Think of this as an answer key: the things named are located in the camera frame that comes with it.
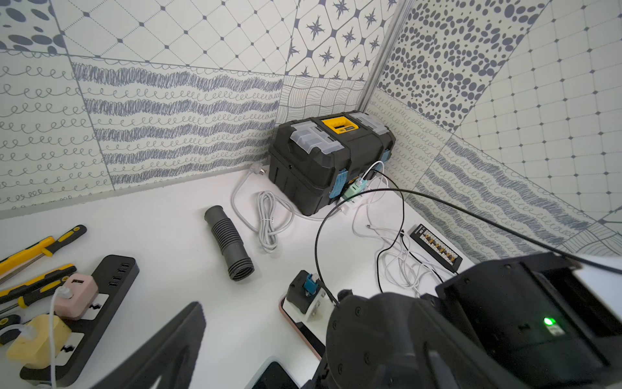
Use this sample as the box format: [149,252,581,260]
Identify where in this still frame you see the pink charger plug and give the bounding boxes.
[52,273,99,321]

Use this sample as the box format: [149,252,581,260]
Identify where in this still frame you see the green white power strip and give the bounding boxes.
[340,178,369,215]

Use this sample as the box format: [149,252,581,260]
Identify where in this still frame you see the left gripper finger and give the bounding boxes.
[95,301,206,388]

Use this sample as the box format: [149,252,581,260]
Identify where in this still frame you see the black power strip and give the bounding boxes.
[19,254,139,387]

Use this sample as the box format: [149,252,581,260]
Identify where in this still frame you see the yellow charger plug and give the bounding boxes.
[6,314,71,370]

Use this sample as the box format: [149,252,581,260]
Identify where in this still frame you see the black yellow toolbox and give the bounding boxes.
[268,111,396,217]

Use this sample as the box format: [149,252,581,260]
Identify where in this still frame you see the coiled grey cable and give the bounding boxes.
[230,164,312,254]

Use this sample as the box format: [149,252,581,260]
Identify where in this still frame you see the black phone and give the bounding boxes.
[245,358,300,389]

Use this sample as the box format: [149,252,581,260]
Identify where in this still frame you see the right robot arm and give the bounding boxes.
[306,253,621,388]

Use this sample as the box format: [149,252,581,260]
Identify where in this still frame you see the dark corrugated hose piece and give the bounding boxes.
[203,205,256,282]

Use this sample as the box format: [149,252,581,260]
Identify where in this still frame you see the yellow black pliers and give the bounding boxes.
[1,225,87,282]

